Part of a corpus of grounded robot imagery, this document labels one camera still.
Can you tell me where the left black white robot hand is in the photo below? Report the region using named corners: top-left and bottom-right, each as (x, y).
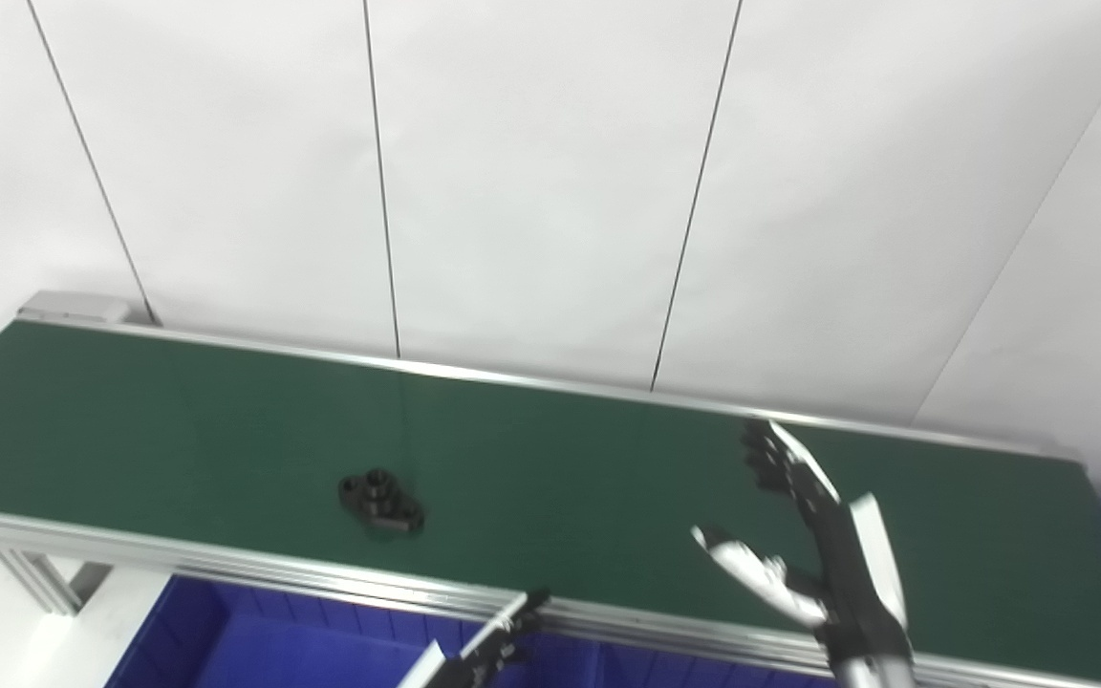
top-left (398, 589), bottom-right (551, 688)

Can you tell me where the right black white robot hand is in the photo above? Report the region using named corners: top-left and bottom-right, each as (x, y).
top-left (691, 419), bottom-right (917, 670)

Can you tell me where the black flanged bearing part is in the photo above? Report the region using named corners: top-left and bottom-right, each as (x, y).
top-left (338, 468), bottom-right (426, 535)

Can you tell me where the blue bin with white part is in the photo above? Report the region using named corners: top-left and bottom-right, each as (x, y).
top-left (106, 573), bottom-right (609, 688)

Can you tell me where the green conveyor belt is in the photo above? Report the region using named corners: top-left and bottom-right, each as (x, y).
top-left (0, 315), bottom-right (1101, 688)

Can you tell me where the aluminium conveyor support leg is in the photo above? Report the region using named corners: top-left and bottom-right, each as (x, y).
top-left (0, 545), bottom-right (114, 618)

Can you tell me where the grey conveyor end housing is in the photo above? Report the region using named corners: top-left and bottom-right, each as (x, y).
top-left (17, 291), bottom-right (132, 327)

